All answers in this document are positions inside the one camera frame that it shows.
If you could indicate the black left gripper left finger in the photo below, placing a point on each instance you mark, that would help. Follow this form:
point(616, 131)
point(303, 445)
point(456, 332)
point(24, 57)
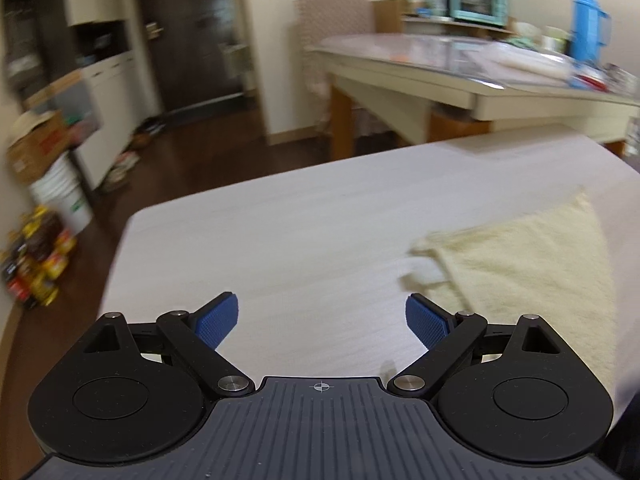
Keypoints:
point(127, 392)

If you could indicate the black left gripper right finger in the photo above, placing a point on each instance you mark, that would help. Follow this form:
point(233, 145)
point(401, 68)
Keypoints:
point(516, 393)

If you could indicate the cream yellow terry towel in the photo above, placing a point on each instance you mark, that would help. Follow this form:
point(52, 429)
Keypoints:
point(553, 263)

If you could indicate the white plastic bucket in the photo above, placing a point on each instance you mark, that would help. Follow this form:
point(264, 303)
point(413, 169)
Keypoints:
point(60, 189)

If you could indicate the cardboard box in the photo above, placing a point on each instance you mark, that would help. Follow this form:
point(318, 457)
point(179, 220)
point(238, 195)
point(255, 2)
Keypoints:
point(35, 143)

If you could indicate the cream dining table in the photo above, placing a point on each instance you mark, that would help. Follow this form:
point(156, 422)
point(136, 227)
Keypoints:
point(430, 89)

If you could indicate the clear plastic bag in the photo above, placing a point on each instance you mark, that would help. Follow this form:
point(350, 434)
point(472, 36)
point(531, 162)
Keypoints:
point(504, 62)

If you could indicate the dark wooden door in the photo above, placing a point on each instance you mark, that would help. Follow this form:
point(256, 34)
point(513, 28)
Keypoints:
point(199, 53)

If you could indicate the blue thermos jug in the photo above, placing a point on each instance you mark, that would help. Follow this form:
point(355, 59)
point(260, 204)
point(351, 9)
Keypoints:
point(591, 31)

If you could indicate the white storage cabinet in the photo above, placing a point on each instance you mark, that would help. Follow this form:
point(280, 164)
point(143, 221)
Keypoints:
point(81, 58)

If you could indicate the teal toaster oven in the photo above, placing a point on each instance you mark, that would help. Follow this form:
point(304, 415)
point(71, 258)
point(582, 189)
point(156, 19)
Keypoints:
point(485, 12)

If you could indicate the wooden shelf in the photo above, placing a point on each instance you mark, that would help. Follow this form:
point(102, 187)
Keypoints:
point(390, 18)

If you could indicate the quilted pink chair back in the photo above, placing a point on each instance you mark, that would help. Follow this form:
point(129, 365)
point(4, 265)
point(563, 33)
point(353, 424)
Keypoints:
point(321, 19)

